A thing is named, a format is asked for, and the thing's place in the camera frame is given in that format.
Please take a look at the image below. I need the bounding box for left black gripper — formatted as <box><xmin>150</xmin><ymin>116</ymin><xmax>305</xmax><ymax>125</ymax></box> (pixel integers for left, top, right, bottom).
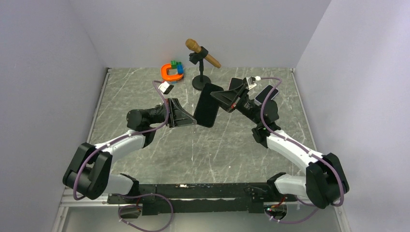
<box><xmin>147</xmin><ymin>99</ymin><xmax>199</xmax><ymax>129</ymax></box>

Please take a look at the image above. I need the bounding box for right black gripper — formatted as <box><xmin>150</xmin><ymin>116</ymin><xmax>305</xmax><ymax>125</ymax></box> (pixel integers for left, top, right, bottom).
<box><xmin>208</xmin><ymin>85</ymin><xmax>262</xmax><ymax>126</ymax></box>

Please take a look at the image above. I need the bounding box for black phone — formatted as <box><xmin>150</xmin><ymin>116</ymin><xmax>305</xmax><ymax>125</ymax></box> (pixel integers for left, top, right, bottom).
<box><xmin>193</xmin><ymin>83</ymin><xmax>223</xmax><ymax>128</ymax></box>

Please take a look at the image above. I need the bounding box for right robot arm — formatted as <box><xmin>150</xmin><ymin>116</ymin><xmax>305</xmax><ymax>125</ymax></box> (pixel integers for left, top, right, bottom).
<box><xmin>210</xmin><ymin>76</ymin><xmax>350</xmax><ymax>209</ymax></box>

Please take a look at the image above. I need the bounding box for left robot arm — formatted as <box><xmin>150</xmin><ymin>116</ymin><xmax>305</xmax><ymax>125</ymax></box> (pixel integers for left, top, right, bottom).
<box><xmin>62</xmin><ymin>98</ymin><xmax>197</xmax><ymax>203</ymax></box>

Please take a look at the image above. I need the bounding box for black microphone stand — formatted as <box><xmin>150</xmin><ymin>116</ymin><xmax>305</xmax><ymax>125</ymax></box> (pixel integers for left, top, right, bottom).
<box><xmin>192</xmin><ymin>60</ymin><xmax>211</xmax><ymax>91</ymax></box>

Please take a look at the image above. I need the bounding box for blue toy brick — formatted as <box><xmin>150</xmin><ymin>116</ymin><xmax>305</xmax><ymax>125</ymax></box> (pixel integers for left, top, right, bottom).
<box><xmin>176</xmin><ymin>64</ymin><xmax>184</xmax><ymax>74</ymax></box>

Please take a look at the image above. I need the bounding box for orange horseshoe toy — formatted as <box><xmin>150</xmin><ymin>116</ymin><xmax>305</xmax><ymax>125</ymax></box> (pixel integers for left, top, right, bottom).
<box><xmin>161</xmin><ymin>63</ymin><xmax>184</xmax><ymax>82</ymax></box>

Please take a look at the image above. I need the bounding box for green toy brick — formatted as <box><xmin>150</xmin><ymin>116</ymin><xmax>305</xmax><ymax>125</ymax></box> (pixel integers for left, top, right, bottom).
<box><xmin>170</xmin><ymin>60</ymin><xmax>178</xmax><ymax>69</ymax></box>

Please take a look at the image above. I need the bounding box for wooden toy microphone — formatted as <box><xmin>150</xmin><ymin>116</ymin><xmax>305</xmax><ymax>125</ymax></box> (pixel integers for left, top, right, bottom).
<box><xmin>185</xmin><ymin>39</ymin><xmax>221</xmax><ymax>68</ymax></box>

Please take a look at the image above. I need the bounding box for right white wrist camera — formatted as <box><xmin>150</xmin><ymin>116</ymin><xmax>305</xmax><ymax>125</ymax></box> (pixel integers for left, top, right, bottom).
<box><xmin>244</xmin><ymin>76</ymin><xmax>261</xmax><ymax>90</ymax></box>

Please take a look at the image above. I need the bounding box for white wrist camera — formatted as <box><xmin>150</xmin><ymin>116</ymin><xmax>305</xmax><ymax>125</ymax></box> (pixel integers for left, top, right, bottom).
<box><xmin>158</xmin><ymin>81</ymin><xmax>174</xmax><ymax>95</ymax></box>
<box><xmin>244</xmin><ymin>76</ymin><xmax>261</xmax><ymax>90</ymax></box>

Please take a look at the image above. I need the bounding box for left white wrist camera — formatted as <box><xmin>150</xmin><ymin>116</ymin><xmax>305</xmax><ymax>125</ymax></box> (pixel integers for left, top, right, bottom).
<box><xmin>158</xmin><ymin>81</ymin><xmax>174</xmax><ymax>95</ymax></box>

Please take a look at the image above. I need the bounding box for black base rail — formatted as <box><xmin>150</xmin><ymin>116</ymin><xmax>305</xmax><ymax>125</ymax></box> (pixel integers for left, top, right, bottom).
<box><xmin>107</xmin><ymin>182</ymin><xmax>294</xmax><ymax>216</ymax></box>

